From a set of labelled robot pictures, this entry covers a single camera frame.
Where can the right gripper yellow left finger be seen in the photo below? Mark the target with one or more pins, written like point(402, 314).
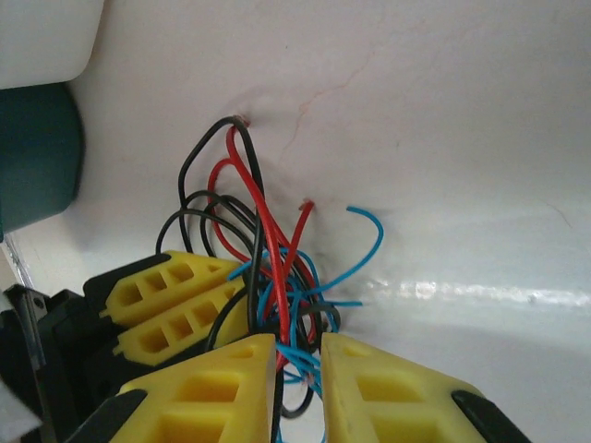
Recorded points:
point(256, 383)

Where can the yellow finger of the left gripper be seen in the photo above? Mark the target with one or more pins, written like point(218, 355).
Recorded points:
point(199, 273)
point(130, 342)

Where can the dark green plastic bin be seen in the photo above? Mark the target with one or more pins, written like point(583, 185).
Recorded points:
point(37, 152)

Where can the white plastic bin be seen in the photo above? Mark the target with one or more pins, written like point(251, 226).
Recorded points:
point(41, 37)

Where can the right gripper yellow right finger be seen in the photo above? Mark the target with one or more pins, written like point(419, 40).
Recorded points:
point(341, 392)

